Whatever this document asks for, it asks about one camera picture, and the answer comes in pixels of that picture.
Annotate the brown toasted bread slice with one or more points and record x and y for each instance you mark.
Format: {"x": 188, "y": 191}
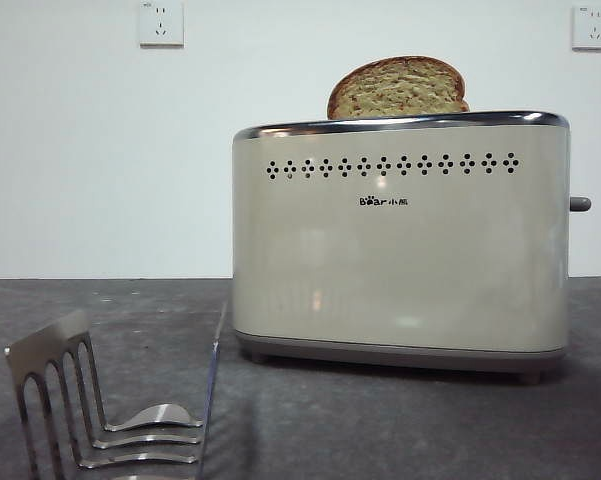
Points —
{"x": 400, "y": 92}

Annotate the grey toaster lever knob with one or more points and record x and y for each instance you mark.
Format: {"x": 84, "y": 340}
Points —
{"x": 580, "y": 203}

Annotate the cream white two-slot toaster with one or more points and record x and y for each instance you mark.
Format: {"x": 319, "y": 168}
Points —
{"x": 405, "y": 260}

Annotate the silver metal toast rack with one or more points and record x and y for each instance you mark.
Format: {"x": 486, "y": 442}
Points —
{"x": 35, "y": 350}

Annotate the white wall power socket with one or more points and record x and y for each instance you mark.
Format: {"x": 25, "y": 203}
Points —
{"x": 593, "y": 29}
{"x": 161, "y": 25}

